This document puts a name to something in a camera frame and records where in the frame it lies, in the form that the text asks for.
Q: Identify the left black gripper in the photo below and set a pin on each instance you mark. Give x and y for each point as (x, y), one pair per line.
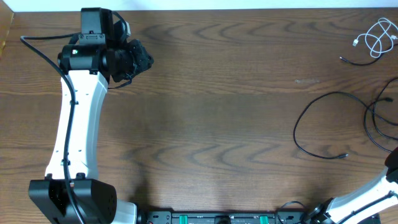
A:
(145, 60)

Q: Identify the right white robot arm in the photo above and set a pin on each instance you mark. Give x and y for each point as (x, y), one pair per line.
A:
(372, 198)

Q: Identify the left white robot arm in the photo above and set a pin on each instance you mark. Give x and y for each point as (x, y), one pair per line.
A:
(102, 52)

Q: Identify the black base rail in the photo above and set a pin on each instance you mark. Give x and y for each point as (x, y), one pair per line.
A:
(282, 215)

